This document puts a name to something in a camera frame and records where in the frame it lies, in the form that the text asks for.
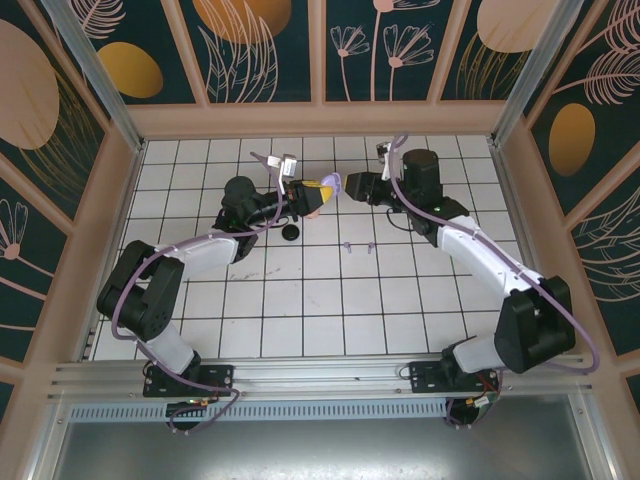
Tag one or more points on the purple round charging case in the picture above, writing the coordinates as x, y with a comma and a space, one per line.
334, 179

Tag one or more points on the black round charging case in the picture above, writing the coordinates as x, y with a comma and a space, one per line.
290, 234

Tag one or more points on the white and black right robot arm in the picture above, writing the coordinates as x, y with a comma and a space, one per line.
480, 260

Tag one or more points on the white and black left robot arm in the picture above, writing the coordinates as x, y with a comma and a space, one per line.
205, 255

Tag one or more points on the grey metal panel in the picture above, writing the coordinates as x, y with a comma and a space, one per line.
320, 450

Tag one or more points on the aluminium table side rail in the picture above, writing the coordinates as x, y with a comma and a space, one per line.
126, 200
509, 200

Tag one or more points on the aluminium frame post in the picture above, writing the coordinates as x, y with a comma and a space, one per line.
100, 85
530, 75

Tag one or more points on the aluminium mounting rail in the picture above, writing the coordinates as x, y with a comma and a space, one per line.
320, 375

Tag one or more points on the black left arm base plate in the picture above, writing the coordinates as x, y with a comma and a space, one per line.
220, 377

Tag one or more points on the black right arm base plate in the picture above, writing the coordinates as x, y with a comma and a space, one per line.
425, 377

